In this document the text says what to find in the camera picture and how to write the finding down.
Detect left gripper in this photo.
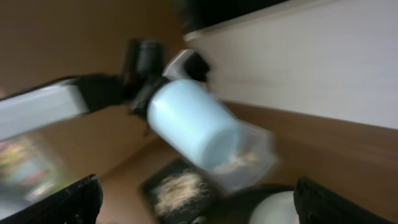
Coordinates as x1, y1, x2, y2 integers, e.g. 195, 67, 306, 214
129, 76, 170, 115

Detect food scraps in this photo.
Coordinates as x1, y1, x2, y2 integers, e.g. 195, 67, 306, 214
153, 172, 208, 216

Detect round black serving tray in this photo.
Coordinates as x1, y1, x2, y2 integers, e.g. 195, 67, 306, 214
200, 184, 294, 224

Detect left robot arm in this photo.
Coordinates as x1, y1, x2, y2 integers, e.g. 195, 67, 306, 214
1, 40, 164, 140

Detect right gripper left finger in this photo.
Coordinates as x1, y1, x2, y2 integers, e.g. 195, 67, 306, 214
1, 174, 103, 224

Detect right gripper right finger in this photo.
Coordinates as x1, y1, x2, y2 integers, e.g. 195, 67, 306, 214
294, 178, 392, 224

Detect black rectangular tray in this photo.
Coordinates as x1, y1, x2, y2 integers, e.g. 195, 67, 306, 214
140, 159, 220, 224

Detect white round plate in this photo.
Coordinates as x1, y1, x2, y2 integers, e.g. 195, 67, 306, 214
249, 191, 300, 224

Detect light blue cup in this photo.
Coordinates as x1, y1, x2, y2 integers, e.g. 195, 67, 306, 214
147, 80, 243, 170

